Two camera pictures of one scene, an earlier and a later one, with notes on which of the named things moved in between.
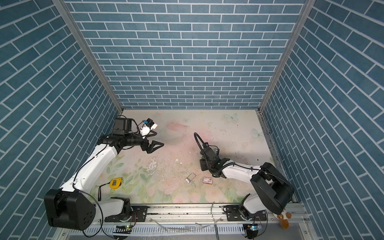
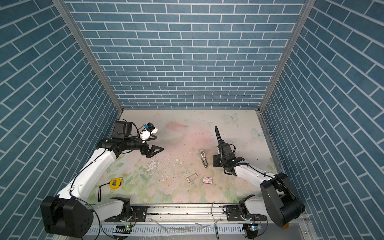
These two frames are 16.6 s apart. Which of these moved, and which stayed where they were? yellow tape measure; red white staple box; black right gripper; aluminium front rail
Moved: black right gripper
Stayed: yellow tape measure; red white staple box; aluminium front rail
